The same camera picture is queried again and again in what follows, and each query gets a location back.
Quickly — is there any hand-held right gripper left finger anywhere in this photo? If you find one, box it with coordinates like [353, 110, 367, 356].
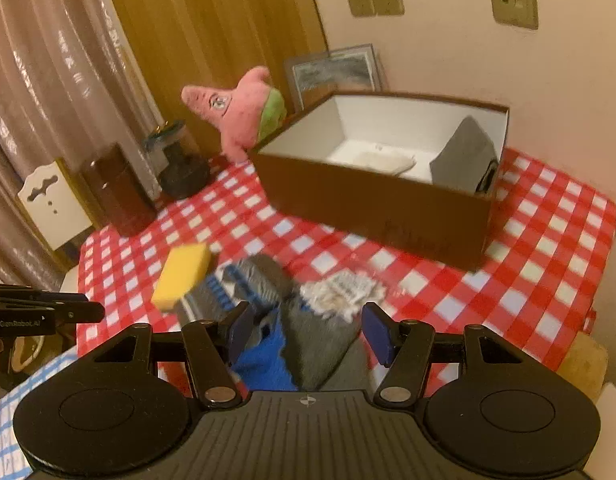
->
[90, 302, 256, 408]

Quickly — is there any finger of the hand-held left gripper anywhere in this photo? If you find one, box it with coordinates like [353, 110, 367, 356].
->
[0, 284, 106, 324]

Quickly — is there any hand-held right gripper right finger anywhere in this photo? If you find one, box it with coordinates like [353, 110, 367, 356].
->
[362, 302, 531, 408]

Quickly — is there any clear bag of cotton swabs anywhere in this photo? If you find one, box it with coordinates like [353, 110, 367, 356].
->
[299, 271, 389, 322]

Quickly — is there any grey striped cloth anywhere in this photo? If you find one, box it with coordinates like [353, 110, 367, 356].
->
[178, 255, 370, 392]

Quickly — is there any brown cardboard box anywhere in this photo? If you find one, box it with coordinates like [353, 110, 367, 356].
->
[250, 91, 511, 275]

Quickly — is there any white soft pad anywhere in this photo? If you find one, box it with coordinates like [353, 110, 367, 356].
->
[350, 151, 417, 177]

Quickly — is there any yellow sponge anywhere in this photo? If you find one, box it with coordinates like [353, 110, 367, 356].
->
[151, 243, 213, 312]

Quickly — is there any blue checkered cloth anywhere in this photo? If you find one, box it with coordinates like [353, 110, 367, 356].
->
[0, 347, 81, 480]

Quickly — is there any white carved chair back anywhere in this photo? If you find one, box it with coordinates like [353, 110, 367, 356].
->
[15, 158, 96, 252]

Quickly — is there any brown cylindrical jar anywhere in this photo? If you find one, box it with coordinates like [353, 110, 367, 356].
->
[79, 142, 158, 237]

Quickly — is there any glass jar with dark contents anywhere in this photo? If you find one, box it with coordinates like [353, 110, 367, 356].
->
[144, 120, 211, 200]

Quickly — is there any red checkered tablecloth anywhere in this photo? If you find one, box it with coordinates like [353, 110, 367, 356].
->
[77, 147, 616, 396]

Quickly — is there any grey fabric item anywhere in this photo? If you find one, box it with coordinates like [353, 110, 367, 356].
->
[429, 115, 500, 197]

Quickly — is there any pink starfish plush toy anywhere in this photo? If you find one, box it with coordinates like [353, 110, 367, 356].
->
[181, 70, 289, 163]

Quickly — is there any sheer white curtain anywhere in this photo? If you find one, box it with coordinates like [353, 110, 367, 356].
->
[0, 0, 164, 291]

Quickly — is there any framed picture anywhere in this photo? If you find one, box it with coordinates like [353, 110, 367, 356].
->
[283, 43, 384, 113]

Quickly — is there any golden brown curtain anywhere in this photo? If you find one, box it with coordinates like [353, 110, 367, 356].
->
[98, 0, 331, 156]

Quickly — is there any beige wall switch plate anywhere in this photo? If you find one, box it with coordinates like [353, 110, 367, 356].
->
[488, 0, 539, 30]

